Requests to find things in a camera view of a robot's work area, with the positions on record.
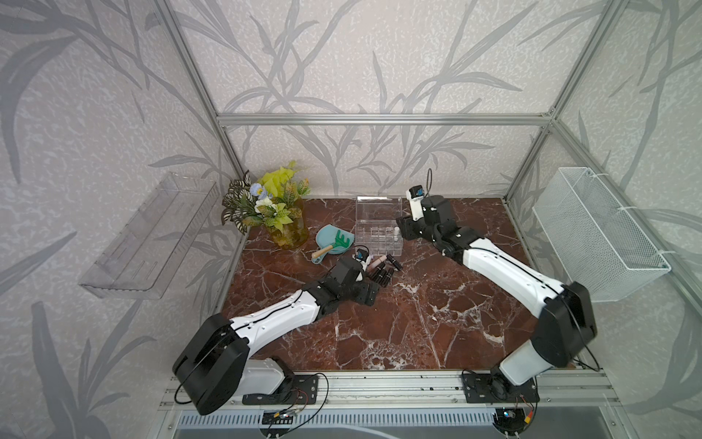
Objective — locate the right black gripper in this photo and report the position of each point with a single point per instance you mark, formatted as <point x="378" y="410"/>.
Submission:
<point x="406" y="227"/>

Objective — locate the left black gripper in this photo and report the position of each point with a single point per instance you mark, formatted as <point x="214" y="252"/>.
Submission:
<point x="363" y="298"/>

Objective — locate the rose gold lipstick tube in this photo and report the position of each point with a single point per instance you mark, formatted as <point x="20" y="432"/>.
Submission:
<point x="376" y="264"/>

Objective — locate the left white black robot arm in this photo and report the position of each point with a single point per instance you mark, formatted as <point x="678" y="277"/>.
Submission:
<point x="218" y="363"/>

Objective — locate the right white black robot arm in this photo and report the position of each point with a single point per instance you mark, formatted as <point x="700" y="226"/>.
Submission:
<point x="565" y="318"/>

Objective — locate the clear acrylic lipstick organizer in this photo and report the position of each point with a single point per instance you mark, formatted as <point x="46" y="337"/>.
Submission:
<point x="375" y="219"/>

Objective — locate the green toy rake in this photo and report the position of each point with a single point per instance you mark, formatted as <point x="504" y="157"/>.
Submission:
<point x="343" y="239"/>

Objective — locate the teal toy shovel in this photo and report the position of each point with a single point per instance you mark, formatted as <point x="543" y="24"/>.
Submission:
<point x="325" y="240"/>

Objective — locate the artificial flowers in yellow vase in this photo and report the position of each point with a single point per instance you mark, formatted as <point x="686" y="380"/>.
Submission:
<point x="273" y="202"/>

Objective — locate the left electronics board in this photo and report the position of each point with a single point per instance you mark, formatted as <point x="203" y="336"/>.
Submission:
<point x="273" y="418"/>

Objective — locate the electronics board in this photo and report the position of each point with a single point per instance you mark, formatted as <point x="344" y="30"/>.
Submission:
<point x="273" y="418"/>
<point x="512" y="422"/>

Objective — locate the right electronics board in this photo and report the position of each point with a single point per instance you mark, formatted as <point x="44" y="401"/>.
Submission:
<point x="512" y="422"/>

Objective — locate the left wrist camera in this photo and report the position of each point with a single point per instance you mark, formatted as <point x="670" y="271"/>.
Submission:
<point x="363" y="256"/>

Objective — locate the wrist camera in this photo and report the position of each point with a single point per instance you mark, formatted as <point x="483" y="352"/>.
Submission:
<point x="363" y="256"/>
<point x="415" y="195"/>

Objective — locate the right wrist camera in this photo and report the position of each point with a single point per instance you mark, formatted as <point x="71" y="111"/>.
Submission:
<point x="415" y="195"/>

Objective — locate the aluminium front rail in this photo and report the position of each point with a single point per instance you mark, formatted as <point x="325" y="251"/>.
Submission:
<point x="444" y="390"/>

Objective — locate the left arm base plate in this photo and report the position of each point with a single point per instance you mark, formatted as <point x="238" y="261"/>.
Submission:
<point x="273" y="382"/>

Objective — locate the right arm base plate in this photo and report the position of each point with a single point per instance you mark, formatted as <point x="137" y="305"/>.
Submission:
<point x="489" y="388"/>

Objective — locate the white wire mesh basket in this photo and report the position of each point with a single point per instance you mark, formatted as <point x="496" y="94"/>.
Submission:
<point x="599" y="243"/>

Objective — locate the clear plastic wall shelf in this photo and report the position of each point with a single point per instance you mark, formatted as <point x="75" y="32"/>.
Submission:
<point x="141" y="262"/>

